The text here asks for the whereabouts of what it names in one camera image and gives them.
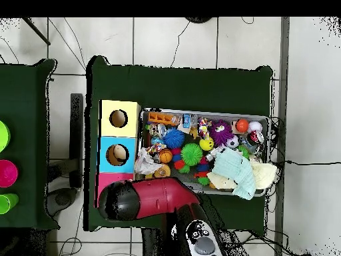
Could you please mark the light blue knitted cloth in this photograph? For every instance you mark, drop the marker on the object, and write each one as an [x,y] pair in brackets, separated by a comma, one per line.
[234,168]

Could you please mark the cream waffle cloth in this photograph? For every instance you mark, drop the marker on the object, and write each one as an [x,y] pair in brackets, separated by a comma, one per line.
[264,175]

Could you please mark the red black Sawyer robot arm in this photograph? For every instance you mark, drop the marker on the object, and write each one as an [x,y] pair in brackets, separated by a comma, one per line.
[154,200]

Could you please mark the wooden box with three holes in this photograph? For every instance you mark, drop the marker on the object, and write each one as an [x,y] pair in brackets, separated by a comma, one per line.
[118,144]

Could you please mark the shallow clear mesh bin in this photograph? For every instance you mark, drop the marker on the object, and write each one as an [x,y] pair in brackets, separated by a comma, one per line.
[260,128]

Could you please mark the large blue spiky ball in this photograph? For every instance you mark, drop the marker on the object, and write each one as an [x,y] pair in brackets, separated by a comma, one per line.
[173,137]

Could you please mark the orange basketball toy ball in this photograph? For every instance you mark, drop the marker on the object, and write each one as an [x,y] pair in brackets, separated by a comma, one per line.
[165,156]

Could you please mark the long orange building block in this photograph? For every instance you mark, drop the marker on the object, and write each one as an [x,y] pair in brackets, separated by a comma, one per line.
[163,118]

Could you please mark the green spiky ball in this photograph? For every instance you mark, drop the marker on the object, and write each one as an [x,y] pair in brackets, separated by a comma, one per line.
[192,154]

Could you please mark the tan orange ball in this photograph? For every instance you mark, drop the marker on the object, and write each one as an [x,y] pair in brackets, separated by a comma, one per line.
[162,171]

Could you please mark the yellow smiley ball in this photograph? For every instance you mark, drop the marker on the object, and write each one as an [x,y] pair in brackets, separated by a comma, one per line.
[206,143]

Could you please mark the purple spiky ball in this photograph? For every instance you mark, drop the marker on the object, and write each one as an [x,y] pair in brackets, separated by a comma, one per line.
[220,132]

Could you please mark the small soccer ball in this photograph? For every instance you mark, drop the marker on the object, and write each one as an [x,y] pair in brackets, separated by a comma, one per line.
[232,142]

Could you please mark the dark green table cloth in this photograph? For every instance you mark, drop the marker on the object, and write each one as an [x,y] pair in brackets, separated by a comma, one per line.
[117,80]

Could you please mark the white baseball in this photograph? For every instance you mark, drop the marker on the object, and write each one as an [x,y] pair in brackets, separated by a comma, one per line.
[255,126]

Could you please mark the black panel on stand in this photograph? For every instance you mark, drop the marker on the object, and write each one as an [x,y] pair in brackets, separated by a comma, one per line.
[76,138]

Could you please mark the black round base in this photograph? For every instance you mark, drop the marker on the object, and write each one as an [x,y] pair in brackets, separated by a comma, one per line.
[199,19]

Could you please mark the side table with green cloth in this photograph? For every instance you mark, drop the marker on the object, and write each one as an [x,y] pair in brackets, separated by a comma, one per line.
[32,106]

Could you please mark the pink plastic cup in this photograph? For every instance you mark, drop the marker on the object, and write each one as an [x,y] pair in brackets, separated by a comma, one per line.
[7,173]

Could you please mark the yellow-green plastic cup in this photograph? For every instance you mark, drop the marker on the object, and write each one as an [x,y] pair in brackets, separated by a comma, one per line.
[2,136]

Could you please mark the bright green plastic cup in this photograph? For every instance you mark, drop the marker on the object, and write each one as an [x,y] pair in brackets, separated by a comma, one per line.
[7,203]

